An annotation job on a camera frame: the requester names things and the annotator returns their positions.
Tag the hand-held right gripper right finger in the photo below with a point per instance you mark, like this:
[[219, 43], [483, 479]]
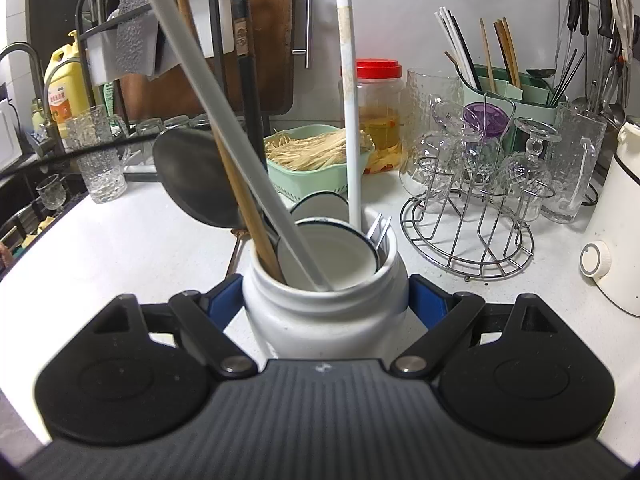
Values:
[[425, 300]]

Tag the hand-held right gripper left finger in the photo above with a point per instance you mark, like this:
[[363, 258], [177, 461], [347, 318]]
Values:
[[225, 302]]

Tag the wooden chopstick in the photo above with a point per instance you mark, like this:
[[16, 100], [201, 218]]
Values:
[[250, 220]]

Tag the white ceramic jar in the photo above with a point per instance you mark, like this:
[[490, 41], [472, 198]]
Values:
[[320, 320]]

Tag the dark grey ladle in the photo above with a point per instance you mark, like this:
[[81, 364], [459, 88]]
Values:
[[195, 180]]

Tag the long grey-white chopstick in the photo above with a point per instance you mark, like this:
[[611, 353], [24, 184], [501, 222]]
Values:
[[225, 125]]

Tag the white chopstick with beige pattern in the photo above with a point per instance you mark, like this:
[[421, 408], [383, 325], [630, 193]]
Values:
[[350, 110]]

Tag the black chopstick with brown band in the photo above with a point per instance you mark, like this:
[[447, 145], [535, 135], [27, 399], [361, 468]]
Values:
[[242, 35]]

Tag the row of hanging kitchen utensils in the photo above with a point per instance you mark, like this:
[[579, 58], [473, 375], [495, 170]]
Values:
[[605, 15]]

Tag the cut glass goblet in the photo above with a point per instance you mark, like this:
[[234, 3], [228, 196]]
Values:
[[530, 175], [482, 160], [425, 160]]

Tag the green plastic basket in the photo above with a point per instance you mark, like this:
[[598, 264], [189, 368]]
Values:
[[300, 180]]

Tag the bundle of pale dried sticks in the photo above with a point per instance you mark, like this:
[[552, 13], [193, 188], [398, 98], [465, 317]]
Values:
[[310, 150]]

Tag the clear glass tumbler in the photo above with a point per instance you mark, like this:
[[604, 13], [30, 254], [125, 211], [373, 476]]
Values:
[[176, 122], [147, 127], [200, 120]]

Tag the textured glass mug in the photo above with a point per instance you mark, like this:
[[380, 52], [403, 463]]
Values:
[[97, 160]]

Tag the purple lidded cup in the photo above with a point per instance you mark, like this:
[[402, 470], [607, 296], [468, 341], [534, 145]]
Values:
[[482, 117]]

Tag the tall textured glass jug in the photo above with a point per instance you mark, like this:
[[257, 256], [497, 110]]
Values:
[[575, 170]]

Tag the small glass goblet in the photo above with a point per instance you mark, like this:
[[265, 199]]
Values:
[[50, 187]]

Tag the textured glass pitcher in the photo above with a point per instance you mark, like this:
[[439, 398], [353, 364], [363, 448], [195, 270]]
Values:
[[430, 90]]

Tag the green cutlery holder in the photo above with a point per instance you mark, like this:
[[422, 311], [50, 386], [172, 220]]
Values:
[[530, 105]]

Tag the green labelled bottle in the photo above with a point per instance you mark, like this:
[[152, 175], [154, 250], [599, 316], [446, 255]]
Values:
[[107, 105]]

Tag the plastic jar with red lid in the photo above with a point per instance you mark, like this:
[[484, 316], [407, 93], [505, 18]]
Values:
[[380, 67]]

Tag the small steel ladle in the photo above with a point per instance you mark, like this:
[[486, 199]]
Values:
[[540, 73]]

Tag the bunch of assorted chopsticks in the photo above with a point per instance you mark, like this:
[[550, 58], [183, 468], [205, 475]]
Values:
[[510, 55]]

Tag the wooden cutting board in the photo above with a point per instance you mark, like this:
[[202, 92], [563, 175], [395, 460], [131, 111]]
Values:
[[272, 35]]

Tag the white cloth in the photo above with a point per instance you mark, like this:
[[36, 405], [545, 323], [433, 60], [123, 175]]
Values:
[[100, 60]]

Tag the yellow dish soap bottle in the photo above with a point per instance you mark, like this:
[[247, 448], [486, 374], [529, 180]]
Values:
[[65, 80]]

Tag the white countertop appliance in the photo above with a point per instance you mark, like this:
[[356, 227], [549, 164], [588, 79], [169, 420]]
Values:
[[7, 135]]

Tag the white cutting board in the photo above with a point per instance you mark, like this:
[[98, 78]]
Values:
[[220, 25]]

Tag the steel kitchen faucet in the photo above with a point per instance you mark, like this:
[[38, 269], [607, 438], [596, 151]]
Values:
[[42, 90]]

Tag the grey textured cloth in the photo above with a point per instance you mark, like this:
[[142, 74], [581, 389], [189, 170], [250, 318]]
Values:
[[135, 35]]

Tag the black dish rack frame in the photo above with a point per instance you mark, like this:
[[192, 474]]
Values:
[[80, 35]]

